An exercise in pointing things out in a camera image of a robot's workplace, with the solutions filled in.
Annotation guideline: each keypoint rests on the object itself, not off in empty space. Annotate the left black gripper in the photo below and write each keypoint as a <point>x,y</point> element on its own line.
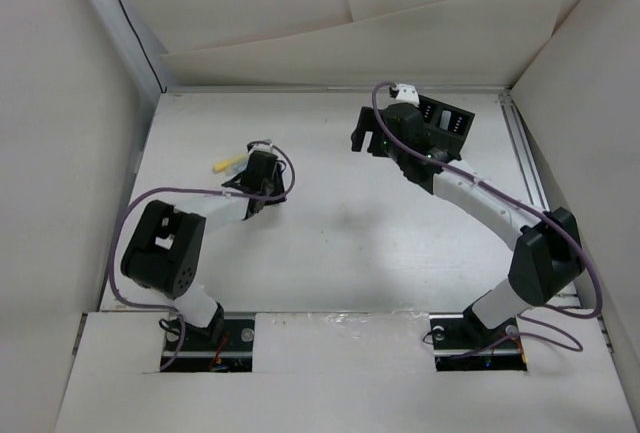
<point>276,181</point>

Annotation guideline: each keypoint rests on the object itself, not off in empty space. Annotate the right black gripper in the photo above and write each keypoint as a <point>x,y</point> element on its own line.
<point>368,122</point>

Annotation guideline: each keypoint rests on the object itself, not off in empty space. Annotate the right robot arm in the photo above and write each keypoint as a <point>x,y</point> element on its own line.
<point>545,245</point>

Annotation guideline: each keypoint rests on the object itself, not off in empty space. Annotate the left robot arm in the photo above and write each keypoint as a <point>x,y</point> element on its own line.
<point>164,250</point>

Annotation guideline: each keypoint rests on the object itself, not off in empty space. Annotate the yellow highlighter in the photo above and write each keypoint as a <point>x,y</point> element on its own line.
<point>230,163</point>

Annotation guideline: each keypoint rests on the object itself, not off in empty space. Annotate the black two-compartment organizer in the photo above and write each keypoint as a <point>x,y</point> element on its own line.
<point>447,127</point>

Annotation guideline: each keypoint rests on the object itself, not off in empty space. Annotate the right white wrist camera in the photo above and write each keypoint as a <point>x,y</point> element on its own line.
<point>404,93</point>

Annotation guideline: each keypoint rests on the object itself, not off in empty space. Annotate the aluminium side rail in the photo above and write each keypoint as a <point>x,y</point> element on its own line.
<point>522,149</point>

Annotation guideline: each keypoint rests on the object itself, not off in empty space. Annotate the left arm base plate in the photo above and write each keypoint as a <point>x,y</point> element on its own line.
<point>232,354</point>

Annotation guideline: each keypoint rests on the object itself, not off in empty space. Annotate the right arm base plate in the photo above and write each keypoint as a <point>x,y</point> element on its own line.
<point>455,350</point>

